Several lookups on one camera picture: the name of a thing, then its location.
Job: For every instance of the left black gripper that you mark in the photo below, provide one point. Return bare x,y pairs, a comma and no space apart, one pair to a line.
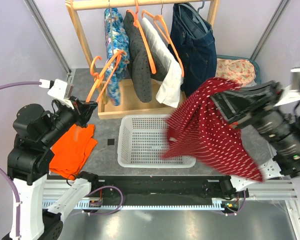
82,109

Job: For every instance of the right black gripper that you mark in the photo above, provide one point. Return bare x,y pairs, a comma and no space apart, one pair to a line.
238,106

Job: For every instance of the red polka dot skirt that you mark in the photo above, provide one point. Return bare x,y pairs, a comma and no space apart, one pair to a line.
197,129

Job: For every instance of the white pleated skirt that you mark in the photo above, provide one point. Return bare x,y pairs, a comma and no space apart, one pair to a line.
168,70

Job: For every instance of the blue floral skirt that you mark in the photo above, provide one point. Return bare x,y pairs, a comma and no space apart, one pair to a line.
115,39

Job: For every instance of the grey dotted skirt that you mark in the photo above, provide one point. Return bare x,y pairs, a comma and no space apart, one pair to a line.
139,67

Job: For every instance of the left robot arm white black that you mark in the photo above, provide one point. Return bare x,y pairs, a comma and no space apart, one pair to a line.
37,130

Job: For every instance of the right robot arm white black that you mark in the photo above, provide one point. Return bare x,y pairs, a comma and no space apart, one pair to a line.
282,132

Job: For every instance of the dark blue denim skirt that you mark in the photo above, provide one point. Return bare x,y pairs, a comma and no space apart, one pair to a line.
196,49

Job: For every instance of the grey-blue hanger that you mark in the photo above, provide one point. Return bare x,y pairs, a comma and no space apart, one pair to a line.
196,17

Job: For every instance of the teal bin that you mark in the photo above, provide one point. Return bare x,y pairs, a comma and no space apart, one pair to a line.
257,80

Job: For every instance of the orange cloth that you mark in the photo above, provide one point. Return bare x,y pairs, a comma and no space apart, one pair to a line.
72,151

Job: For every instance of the floral pink cloth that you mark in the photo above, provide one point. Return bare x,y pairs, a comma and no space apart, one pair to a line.
241,71

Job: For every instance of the small black square marker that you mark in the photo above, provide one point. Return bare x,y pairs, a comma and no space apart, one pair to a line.
110,141

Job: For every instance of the wooden clothes rack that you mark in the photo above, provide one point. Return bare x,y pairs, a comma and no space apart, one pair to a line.
130,105

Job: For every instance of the white plastic basket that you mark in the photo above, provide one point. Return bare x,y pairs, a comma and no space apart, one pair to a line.
142,141

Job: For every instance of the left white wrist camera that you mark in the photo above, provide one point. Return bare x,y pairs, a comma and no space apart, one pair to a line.
59,90

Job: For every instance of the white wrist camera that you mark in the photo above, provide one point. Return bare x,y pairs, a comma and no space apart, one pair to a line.
292,92
59,90

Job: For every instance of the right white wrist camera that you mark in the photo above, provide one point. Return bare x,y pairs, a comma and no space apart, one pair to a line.
292,92

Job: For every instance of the slotted cable duct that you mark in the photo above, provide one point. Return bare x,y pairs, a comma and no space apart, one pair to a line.
210,205

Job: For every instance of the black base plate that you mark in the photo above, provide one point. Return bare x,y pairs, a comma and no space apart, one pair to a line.
207,187

